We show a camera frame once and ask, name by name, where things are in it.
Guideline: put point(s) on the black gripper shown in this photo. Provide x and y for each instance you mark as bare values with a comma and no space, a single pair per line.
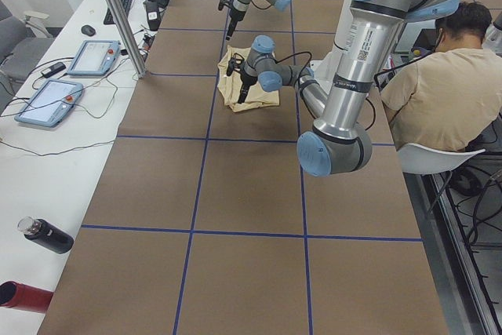
235,16
246,81

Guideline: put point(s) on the beige long-sleeve printed shirt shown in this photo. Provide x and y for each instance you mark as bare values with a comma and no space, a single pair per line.
229,86

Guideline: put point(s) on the upper blue teach pendant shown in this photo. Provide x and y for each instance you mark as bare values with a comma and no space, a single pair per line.
94,58

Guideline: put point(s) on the blue teach pendant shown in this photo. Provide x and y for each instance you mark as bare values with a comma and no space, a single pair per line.
94,58
51,103

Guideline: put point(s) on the black computer mouse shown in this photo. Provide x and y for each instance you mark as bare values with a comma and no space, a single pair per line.
88,30

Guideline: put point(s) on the small black phone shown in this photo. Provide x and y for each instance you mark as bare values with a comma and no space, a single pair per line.
53,70

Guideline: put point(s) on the white plastic chair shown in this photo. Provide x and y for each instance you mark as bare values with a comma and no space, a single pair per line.
418,159

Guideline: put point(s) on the lower blue teach pendant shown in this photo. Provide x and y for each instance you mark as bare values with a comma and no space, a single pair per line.
51,103

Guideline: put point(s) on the seated person beige shirt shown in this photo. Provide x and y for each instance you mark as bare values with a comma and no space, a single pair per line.
445,100

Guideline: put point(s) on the black water bottle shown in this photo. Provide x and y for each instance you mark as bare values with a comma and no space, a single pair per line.
45,234

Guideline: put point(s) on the red bottle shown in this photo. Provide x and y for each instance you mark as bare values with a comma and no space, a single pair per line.
25,298

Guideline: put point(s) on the aluminium frame post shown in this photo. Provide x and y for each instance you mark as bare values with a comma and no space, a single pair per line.
126,33

